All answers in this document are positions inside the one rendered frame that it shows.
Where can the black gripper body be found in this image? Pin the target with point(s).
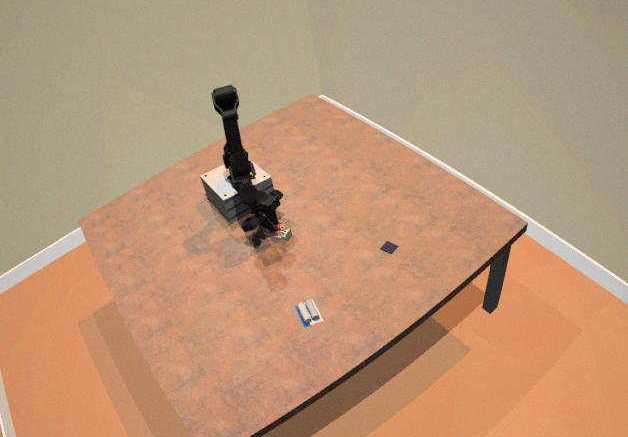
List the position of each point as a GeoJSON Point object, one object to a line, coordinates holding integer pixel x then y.
{"type": "Point", "coordinates": [252, 223]}

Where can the red and grey striped cylinder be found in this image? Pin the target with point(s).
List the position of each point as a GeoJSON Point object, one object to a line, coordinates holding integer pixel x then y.
{"type": "Point", "coordinates": [277, 227]}

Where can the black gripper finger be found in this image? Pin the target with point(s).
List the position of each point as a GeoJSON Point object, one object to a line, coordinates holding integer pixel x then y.
{"type": "Point", "coordinates": [272, 217]}
{"type": "Point", "coordinates": [266, 224]}

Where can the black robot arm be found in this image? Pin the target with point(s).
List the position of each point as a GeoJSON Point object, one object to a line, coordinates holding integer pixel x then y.
{"type": "Point", "coordinates": [235, 158]}

